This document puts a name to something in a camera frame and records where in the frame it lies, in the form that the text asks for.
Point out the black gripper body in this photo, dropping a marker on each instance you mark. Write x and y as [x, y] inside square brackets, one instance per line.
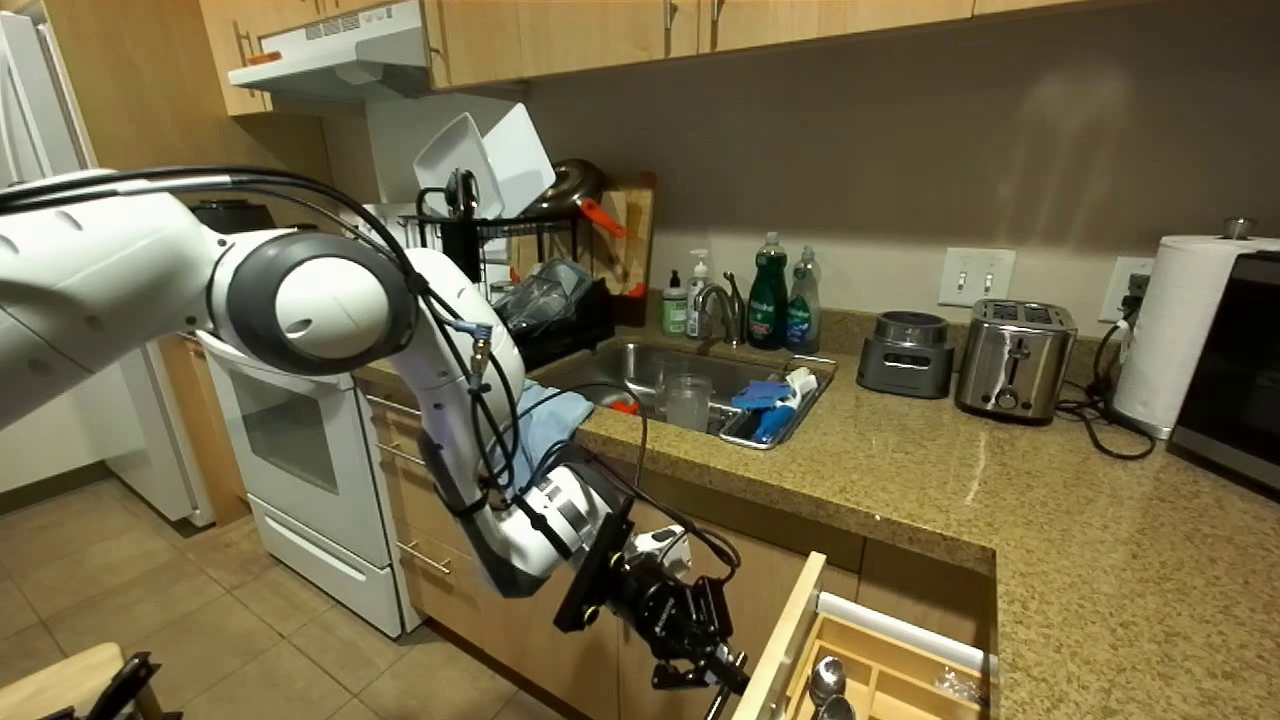
[674, 612]

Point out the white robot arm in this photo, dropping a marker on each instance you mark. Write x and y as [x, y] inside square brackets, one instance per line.
[306, 300]

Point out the steel spoon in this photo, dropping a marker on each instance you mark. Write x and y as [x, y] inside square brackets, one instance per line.
[825, 680]

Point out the wooden cutlery tray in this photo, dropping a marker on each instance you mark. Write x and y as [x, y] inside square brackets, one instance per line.
[895, 680]

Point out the blue dish brush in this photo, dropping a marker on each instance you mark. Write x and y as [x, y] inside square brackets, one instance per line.
[760, 425]

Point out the clear plastic cup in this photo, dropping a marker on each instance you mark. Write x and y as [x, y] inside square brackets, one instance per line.
[687, 407]

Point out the light blue cloth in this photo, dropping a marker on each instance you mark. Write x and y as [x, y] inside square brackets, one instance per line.
[552, 422]

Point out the blue sponge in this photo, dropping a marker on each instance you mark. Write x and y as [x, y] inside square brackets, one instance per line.
[760, 392]

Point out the steel sink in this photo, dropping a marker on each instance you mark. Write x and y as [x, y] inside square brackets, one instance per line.
[665, 367]

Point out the wooden sink base cabinet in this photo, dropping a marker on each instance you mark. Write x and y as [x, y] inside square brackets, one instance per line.
[426, 561]

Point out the steel faucet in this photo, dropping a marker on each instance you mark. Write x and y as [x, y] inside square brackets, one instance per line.
[720, 314]

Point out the small green soap bottle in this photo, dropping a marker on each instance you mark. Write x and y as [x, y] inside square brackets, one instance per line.
[674, 309]

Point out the white pump bottle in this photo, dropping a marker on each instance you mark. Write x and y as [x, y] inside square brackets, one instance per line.
[697, 300]

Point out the green dish soap bottle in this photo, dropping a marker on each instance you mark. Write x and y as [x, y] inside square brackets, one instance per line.
[767, 300]

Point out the blue dish soap bottle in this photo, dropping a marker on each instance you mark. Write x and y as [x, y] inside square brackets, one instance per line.
[802, 306]

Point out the pale blue plastic container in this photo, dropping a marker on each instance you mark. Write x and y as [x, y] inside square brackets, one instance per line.
[545, 292]

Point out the small dark grey appliance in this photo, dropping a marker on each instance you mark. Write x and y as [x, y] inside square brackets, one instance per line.
[907, 356]

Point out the white oven stove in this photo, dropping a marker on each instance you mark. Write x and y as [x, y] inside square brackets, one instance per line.
[301, 466]

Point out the steel toaster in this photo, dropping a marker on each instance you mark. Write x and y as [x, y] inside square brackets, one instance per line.
[1015, 362]

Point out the black frying pan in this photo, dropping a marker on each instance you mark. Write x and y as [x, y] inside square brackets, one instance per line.
[567, 186]

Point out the white paper towel roll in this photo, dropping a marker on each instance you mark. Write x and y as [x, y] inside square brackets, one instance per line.
[1181, 334]

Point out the black clamp stand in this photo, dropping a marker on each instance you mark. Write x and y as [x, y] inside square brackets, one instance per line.
[122, 684]

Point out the black steel microwave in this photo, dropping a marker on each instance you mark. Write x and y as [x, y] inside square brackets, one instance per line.
[1232, 373]

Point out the wooden upper cabinets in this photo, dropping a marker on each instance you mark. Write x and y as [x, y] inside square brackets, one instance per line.
[802, 35]

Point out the white refrigerator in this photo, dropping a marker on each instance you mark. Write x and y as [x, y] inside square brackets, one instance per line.
[52, 440]

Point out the white range hood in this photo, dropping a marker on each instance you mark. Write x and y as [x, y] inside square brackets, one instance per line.
[344, 44]

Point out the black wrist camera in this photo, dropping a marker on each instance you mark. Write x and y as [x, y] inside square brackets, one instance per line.
[593, 575]

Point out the white light switch plate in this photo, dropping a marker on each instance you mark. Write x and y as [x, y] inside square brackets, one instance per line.
[974, 279]

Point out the white wall outlet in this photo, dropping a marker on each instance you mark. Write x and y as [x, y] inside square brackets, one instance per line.
[1127, 284]

